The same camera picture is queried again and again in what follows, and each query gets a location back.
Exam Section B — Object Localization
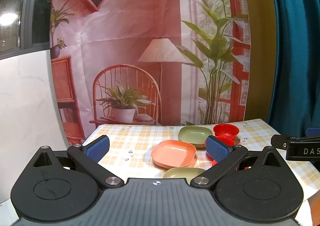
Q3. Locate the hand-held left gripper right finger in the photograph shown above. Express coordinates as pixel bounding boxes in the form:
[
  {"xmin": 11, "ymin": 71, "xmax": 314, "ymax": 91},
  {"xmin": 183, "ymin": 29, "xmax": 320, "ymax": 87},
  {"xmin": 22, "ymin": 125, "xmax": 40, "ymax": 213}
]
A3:
[{"xmin": 190, "ymin": 135, "xmax": 284, "ymax": 188}]

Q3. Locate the orange plate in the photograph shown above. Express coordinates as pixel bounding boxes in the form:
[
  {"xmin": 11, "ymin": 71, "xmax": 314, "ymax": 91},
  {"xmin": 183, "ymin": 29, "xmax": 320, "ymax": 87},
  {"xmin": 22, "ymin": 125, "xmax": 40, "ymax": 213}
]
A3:
[{"xmin": 151, "ymin": 140, "xmax": 197, "ymax": 169}]

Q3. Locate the dark window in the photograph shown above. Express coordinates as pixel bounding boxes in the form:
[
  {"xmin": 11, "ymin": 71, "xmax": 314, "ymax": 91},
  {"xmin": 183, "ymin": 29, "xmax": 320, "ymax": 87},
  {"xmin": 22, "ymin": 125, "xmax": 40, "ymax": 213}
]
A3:
[{"xmin": 0, "ymin": 0, "xmax": 59, "ymax": 61}]

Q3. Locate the red bowl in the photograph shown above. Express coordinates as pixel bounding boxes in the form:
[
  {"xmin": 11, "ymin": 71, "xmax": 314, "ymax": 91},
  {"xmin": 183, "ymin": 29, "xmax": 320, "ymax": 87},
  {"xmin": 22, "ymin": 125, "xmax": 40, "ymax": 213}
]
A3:
[
  {"xmin": 204, "ymin": 135, "xmax": 237, "ymax": 158},
  {"xmin": 211, "ymin": 157, "xmax": 250, "ymax": 170},
  {"xmin": 213, "ymin": 123, "xmax": 240, "ymax": 140}
]

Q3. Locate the yellow checked tablecloth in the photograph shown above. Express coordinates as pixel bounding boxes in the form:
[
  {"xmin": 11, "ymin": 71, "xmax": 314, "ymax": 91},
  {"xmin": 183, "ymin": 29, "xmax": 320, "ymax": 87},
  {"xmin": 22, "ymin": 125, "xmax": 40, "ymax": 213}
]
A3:
[{"xmin": 82, "ymin": 118, "xmax": 320, "ymax": 201}]

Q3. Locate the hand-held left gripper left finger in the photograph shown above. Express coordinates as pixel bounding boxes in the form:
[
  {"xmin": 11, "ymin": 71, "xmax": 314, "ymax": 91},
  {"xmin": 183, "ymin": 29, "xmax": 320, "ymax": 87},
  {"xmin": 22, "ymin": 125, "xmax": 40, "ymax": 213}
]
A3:
[{"xmin": 32, "ymin": 135, "xmax": 125, "ymax": 189}]

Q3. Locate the green plate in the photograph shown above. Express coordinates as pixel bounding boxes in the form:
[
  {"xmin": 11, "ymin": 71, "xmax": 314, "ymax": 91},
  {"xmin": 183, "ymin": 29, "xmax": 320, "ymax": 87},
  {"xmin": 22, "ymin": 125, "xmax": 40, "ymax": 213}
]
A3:
[
  {"xmin": 178, "ymin": 126, "xmax": 214, "ymax": 148},
  {"xmin": 163, "ymin": 167, "xmax": 207, "ymax": 179}
]

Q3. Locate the teal curtain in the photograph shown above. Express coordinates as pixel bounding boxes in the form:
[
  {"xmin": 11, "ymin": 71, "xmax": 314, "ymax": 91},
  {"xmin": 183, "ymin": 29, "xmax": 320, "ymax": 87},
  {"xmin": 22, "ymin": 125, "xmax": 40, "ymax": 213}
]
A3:
[{"xmin": 266, "ymin": 0, "xmax": 320, "ymax": 138}]

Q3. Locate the printed room backdrop cloth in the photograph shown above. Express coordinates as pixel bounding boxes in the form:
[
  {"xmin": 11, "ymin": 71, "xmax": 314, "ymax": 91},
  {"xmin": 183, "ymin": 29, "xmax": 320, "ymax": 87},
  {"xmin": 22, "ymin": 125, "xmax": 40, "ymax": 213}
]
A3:
[{"xmin": 50, "ymin": 0, "xmax": 251, "ymax": 145}]

